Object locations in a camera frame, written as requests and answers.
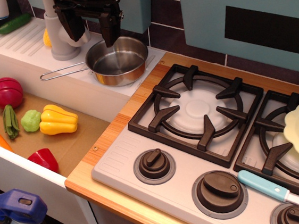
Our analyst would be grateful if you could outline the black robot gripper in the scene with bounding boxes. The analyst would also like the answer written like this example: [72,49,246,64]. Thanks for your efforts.
[53,0,123,47]

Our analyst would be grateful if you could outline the left brown stove grate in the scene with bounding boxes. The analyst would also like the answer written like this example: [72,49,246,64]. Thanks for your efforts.
[128,64,263,168]

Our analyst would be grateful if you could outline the brown stove grate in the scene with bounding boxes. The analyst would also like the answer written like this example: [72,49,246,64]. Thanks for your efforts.
[234,90,299,195]
[128,64,263,168]

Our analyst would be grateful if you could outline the left brown stove knob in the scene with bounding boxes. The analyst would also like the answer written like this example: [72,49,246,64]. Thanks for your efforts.
[133,148,176,185]

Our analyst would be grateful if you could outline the brown stove knob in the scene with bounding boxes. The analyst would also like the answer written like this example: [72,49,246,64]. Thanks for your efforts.
[192,170,248,220]
[270,202,299,224]
[133,148,176,185]

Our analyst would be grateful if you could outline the grey toy stove top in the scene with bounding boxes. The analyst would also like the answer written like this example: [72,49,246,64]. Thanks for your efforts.
[80,51,299,224]

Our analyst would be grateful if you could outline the middle brown stove knob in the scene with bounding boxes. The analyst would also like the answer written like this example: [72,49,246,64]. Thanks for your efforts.
[192,170,248,220]

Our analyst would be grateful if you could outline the right brown stove grate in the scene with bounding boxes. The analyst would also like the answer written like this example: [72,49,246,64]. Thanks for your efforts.
[234,90,299,195]

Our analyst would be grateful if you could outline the right brown stove knob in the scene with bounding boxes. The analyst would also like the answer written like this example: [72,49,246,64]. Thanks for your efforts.
[270,202,299,224]

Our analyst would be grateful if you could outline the grey toy faucet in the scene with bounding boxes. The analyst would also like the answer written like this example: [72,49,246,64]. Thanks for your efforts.
[42,0,91,61]

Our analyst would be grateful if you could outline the yellow toy corn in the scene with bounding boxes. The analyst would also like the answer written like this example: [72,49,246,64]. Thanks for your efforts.
[43,29,52,47]

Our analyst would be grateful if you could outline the small stainless steel saucepan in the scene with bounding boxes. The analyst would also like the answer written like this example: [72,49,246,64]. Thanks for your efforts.
[39,36,149,87]

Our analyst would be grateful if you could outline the green toy cucumber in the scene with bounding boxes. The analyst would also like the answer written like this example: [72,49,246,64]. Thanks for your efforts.
[0,13,32,35]

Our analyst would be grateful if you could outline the yellow toy bell pepper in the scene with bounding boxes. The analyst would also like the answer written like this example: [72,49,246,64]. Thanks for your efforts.
[39,104,78,135]

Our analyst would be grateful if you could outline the white toy sink basin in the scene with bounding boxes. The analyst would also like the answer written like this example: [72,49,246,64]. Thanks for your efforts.
[0,3,184,224]

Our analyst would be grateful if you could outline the red toy onion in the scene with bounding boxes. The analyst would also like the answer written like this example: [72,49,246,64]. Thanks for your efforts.
[0,77,23,109]

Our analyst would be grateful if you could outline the light green toy vegetable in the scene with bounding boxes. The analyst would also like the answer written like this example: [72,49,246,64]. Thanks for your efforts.
[21,110,41,132]

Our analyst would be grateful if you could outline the dark green toy beans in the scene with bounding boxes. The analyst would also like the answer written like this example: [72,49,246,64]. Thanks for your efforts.
[3,104,20,140]

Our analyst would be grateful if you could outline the red toy pepper piece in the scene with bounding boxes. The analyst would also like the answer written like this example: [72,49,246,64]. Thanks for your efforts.
[28,148,59,173]

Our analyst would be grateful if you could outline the teal toy oven hood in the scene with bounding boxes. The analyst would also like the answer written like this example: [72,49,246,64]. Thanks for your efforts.
[180,0,299,71]

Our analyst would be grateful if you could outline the blue plastic clamp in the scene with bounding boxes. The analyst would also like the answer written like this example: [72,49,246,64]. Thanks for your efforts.
[0,189,48,224]

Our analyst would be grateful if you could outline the blue handled white spatula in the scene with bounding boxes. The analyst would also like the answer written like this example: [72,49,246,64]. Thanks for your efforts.
[237,170,299,205]

